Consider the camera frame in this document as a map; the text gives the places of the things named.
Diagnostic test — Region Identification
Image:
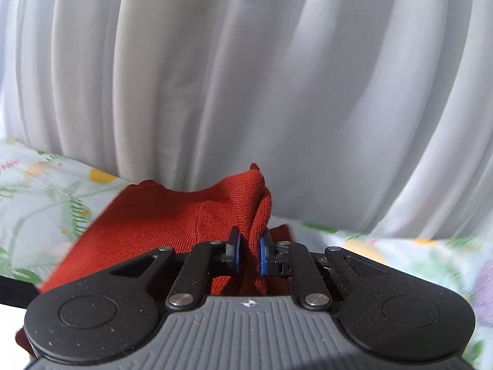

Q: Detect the white curtain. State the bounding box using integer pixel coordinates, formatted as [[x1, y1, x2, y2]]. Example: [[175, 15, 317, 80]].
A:
[[0, 0, 493, 241]]

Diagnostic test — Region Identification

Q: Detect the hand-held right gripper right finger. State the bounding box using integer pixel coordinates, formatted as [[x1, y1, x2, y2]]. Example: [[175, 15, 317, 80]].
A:
[[259, 228, 380, 311]]

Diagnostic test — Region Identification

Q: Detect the floral bed sheet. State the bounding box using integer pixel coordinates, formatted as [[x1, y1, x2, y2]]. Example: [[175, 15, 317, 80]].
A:
[[0, 137, 493, 370]]

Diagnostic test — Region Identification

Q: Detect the red knit sweater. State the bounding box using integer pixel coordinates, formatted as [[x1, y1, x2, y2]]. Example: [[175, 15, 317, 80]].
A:
[[14, 163, 294, 355]]

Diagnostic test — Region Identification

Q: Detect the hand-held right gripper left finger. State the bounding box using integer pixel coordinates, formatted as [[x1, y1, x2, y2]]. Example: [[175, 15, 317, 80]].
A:
[[110, 227, 242, 312]]

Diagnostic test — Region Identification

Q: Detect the purple plush toy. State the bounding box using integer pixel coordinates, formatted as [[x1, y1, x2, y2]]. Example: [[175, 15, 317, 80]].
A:
[[472, 258, 493, 317]]

